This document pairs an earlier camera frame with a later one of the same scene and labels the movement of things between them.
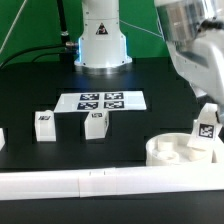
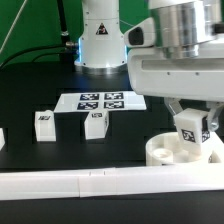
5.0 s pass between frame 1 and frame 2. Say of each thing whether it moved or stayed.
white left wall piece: stayed
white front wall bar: stayed
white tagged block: moved
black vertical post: stayed
